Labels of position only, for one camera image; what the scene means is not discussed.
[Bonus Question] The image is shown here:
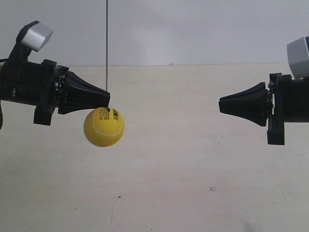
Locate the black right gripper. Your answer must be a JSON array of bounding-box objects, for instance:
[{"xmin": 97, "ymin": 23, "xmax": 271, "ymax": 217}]
[{"xmin": 219, "ymin": 73, "xmax": 309, "ymax": 145}]

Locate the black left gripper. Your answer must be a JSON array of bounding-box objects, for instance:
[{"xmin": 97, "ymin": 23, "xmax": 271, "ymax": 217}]
[{"xmin": 0, "ymin": 59, "xmax": 110, "ymax": 126}]

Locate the yellow tennis ball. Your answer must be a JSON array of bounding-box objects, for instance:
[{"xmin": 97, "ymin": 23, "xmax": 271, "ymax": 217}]
[{"xmin": 84, "ymin": 107, "xmax": 125, "ymax": 147}]

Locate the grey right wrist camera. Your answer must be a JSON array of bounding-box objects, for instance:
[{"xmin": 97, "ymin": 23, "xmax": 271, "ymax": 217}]
[{"xmin": 287, "ymin": 36, "xmax": 309, "ymax": 79}]

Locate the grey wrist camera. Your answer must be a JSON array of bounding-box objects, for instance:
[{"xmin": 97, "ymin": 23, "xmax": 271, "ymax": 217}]
[
  {"xmin": 21, "ymin": 22, "xmax": 54, "ymax": 52},
  {"xmin": 287, "ymin": 36, "xmax": 309, "ymax": 79}
]

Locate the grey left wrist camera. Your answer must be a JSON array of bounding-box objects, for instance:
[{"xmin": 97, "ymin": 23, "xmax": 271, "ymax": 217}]
[{"xmin": 21, "ymin": 22, "xmax": 54, "ymax": 52}]

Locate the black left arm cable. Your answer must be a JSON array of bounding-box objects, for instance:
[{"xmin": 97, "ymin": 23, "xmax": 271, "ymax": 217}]
[{"xmin": 0, "ymin": 57, "xmax": 10, "ymax": 130}]

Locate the thin black hanging string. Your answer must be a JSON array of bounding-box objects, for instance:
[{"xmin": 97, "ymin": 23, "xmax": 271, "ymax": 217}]
[{"xmin": 105, "ymin": 0, "xmax": 109, "ymax": 109}]

